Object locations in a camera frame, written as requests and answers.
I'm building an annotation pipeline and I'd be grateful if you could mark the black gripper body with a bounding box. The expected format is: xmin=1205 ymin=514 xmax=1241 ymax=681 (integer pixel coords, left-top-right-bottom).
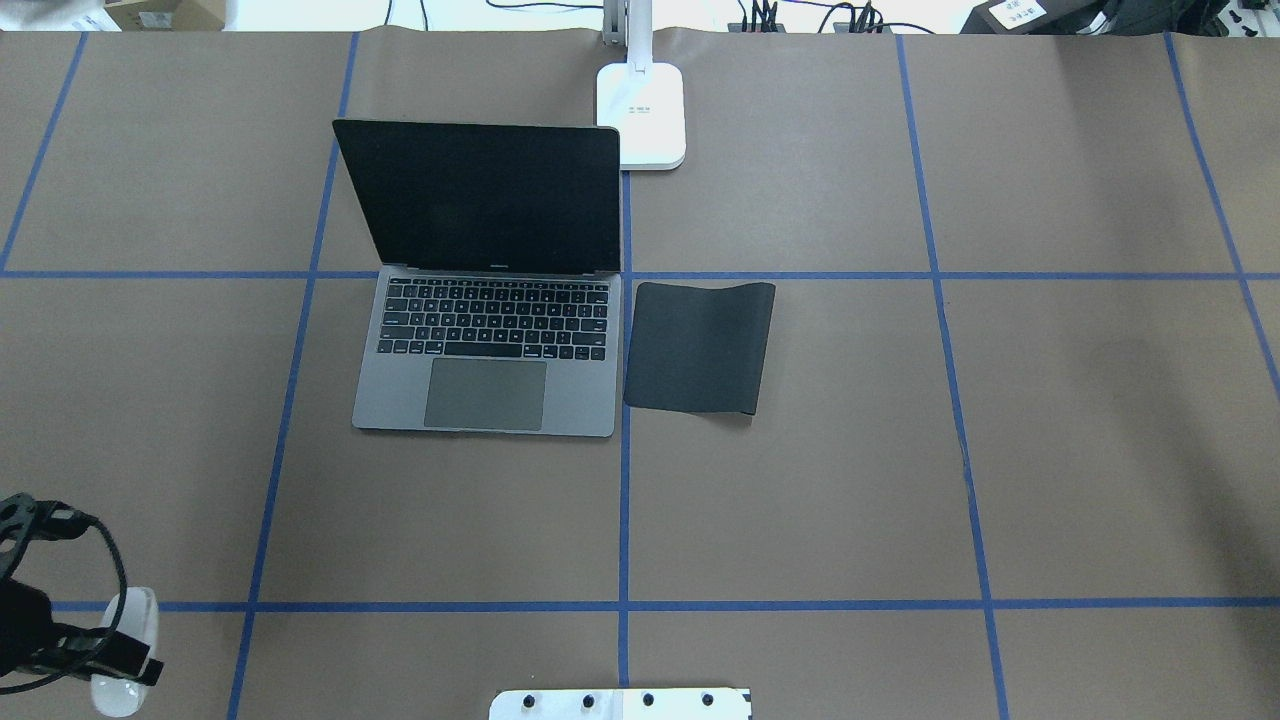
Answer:
xmin=1 ymin=493 xmax=61 ymax=682

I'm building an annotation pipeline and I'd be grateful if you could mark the white computer mouse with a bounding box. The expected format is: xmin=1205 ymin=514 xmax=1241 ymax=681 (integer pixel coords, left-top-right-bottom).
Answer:
xmin=90 ymin=587 xmax=159 ymax=717

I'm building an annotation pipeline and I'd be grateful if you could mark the grey laptop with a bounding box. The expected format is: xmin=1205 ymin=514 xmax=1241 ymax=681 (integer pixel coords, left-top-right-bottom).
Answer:
xmin=332 ymin=119 xmax=623 ymax=438

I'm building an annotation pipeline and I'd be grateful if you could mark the black mouse pad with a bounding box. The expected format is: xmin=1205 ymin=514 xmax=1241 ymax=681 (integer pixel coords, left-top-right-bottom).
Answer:
xmin=623 ymin=282 xmax=776 ymax=416

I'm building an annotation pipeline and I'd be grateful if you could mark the white desk lamp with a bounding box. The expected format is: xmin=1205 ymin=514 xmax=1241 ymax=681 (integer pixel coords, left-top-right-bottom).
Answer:
xmin=595 ymin=1 xmax=687 ymax=172

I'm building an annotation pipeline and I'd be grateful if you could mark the cardboard box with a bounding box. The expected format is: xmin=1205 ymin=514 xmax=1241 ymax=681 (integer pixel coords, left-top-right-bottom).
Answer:
xmin=102 ymin=0 xmax=228 ymax=32

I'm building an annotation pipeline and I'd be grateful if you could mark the black box with white label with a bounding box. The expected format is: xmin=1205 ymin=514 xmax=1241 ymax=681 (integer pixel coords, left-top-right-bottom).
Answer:
xmin=960 ymin=1 xmax=1107 ymax=36

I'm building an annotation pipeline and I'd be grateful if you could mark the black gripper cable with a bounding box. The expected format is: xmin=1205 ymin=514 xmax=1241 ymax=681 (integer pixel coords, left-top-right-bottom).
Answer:
xmin=0 ymin=509 xmax=131 ymax=694

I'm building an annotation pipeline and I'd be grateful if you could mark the white pedestal column base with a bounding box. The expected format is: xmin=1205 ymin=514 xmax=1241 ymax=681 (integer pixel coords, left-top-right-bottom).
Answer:
xmin=488 ymin=687 xmax=754 ymax=719

